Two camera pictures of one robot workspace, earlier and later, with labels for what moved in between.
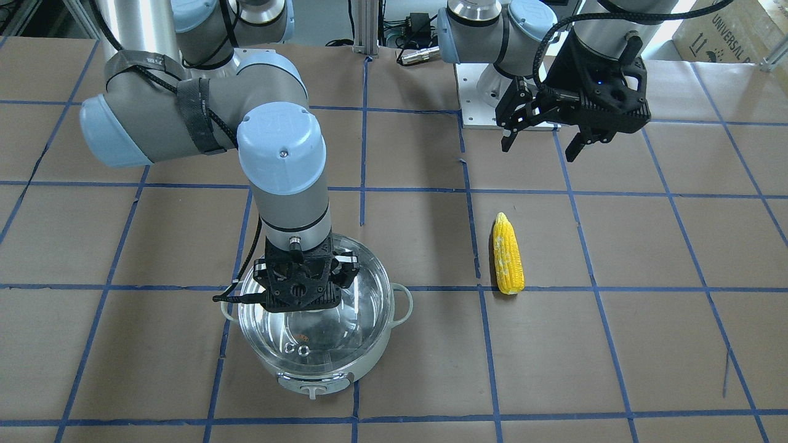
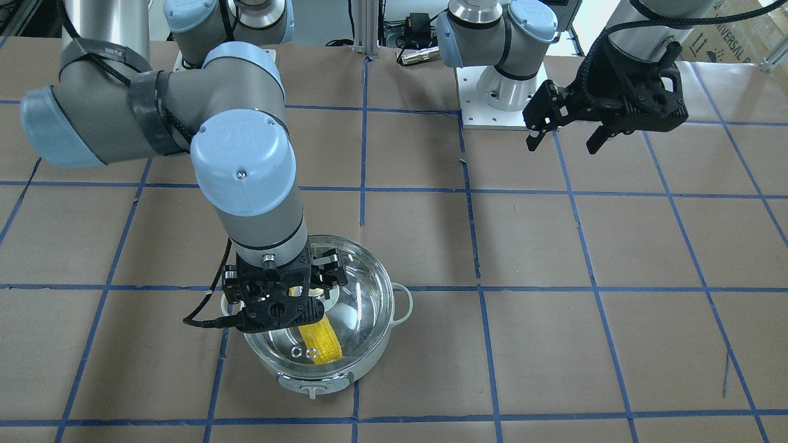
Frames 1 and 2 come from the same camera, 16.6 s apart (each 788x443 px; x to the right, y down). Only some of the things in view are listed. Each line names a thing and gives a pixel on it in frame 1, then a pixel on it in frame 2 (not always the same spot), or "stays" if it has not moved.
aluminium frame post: x=365 y=39 stays
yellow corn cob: x=508 y=259 to x=321 y=336
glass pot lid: x=330 y=337 stays
